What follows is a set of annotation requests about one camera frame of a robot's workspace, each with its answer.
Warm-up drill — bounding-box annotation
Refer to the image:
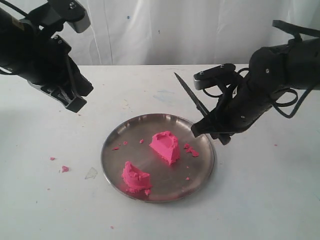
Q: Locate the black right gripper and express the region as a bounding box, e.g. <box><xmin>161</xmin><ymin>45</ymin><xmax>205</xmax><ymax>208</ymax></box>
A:
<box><xmin>191</xmin><ymin>74</ymin><xmax>273</xmax><ymax>146</ymax></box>

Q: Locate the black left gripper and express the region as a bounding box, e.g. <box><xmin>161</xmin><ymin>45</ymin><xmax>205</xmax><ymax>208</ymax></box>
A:
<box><xmin>14</xmin><ymin>30</ymin><xmax>94</xmax><ymax>113</ymax></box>

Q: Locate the black knife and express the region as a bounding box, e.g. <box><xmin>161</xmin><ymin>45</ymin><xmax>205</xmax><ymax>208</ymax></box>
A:
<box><xmin>174</xmin><ymin>72</ymin><xmax>209</xmax><ymax>117</ymax></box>

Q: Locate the pink clay half piece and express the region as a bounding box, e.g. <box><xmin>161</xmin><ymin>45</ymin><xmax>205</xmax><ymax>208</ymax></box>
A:
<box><xmin>121</xmin><ymin>161</ymin><xmax>152</xmax><ymax>196</ymax></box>

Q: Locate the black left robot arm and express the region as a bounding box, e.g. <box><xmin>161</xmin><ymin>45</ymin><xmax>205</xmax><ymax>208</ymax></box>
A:
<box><xmin>0</xmin><ymin>0</ymin><xmax>93</xmax><ymax>106</ymax></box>

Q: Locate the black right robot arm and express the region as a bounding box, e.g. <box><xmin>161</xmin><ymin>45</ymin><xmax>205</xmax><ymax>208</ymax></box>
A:
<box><xmin>180</xmin><ymin>20</ymin><xmax>320</xmax><ymax>145</ymax></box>

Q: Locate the round steel plate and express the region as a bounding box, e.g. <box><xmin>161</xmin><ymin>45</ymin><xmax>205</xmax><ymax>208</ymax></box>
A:
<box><xmin>101</xmin><ymin>113</ymin><xmax>216</xmax><ymax>203</ymax></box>

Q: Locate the large pink dough crumb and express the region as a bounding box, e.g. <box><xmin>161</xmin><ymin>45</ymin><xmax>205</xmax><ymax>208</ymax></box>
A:
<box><xmin>61</xmin><ymin>165</ymin><xmax>70</xmax><ymax>173</ymax></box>

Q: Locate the clear tape scrap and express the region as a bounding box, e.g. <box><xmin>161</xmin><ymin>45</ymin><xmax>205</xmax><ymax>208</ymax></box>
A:
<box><xmin>84</xmin><ymin>167</ymin><xmax>98</xmax><ymax>180</ymax></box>

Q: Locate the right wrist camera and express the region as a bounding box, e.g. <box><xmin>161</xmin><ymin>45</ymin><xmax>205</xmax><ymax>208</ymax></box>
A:
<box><xmin>193</xmin><ymin>63</ymin><xmax>236</xmax><ymax>90</ymax></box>

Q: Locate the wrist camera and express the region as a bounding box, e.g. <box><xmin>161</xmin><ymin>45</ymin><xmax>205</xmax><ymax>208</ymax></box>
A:
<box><xmin>48</xmin><ymin>0</ymin><xmax>91</xmax><ymax>34</ymax></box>
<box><xmin>193</xmin><ymin>63</ymin><xmax>236</xmax><ymax>90</ymax></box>

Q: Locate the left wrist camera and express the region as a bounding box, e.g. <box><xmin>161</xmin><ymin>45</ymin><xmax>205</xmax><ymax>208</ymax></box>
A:
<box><xmin>48</xmin><ymin>0</ymin><xmax>91</xmax><ymax>34</ymax></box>

